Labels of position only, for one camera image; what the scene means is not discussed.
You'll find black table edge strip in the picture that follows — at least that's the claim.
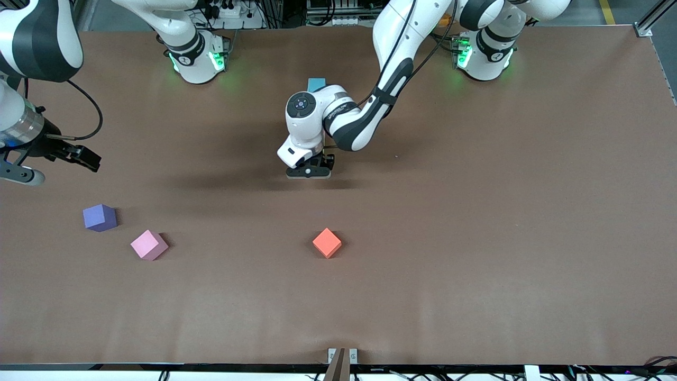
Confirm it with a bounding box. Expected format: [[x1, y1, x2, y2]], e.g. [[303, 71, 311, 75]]
[[0, 362, 677, 372]]

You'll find brown tapered bar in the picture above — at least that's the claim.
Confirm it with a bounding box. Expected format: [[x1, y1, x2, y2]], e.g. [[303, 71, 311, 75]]
[[323, 348, 351, 381]]

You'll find pink foam cube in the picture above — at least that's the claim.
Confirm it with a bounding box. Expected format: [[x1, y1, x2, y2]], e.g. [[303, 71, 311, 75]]
[[130, 229, 169, 261]]

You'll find white power strip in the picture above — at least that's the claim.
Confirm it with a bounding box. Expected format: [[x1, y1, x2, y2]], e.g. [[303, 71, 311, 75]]
[[204, 0, 243, 20]]

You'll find black floor cable bundle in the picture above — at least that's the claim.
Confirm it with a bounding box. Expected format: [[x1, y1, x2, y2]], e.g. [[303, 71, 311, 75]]
[[566, 357, 677, 381]]

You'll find white equipment rack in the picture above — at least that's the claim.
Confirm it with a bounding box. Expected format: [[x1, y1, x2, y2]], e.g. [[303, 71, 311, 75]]
[[306, 0, 384, 27]]

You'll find brown table mat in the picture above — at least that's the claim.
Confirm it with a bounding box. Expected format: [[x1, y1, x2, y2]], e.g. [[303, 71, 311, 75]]
[[0, 25, 677, 367]]

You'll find aluminium frame profile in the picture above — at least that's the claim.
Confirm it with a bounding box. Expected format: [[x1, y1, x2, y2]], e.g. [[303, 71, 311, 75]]
[[636, 0, 677, 38]]

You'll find purple foam cube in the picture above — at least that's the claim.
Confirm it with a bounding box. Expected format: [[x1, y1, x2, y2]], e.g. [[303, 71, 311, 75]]
[[83, 204, 118, 233]]

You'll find orange foam cube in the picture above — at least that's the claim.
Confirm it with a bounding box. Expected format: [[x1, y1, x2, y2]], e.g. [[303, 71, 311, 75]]
[[312, 228, 343, 259]]

